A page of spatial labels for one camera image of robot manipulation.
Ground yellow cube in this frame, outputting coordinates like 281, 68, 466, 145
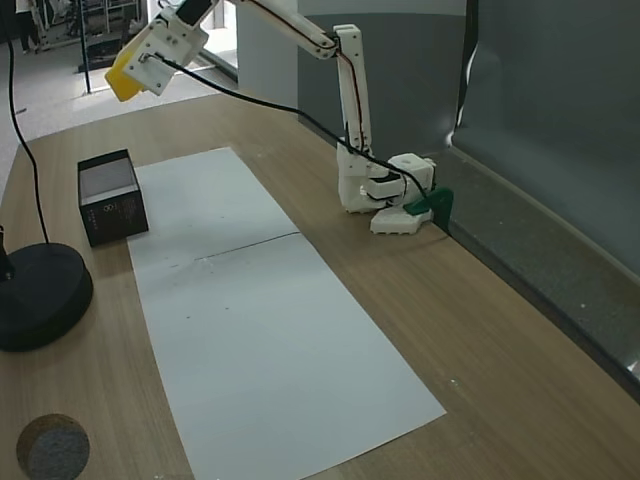
103, 45, 150, 104

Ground black metal rack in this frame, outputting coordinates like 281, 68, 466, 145
74, 0, 134, 95

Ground white gripper camera mount plate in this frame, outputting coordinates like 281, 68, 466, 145
122, 46, 175, 97

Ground black round stand base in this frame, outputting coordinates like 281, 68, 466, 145
0, 224, 95, 353

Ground green table clamp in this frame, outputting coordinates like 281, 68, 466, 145
403, 186, 457, 234

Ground dark open box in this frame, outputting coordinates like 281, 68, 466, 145
76, 148, 151, 248

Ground person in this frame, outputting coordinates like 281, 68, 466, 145
13, 0, 40, 55

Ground thin black stand cable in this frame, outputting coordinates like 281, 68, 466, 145
5, 0, 51, 246

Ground black camera cable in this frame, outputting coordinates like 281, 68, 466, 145
141, 52, 454, 237

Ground white paper sheet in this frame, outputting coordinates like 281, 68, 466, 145
126, 146, 302, 262
126, 231, 448, 480

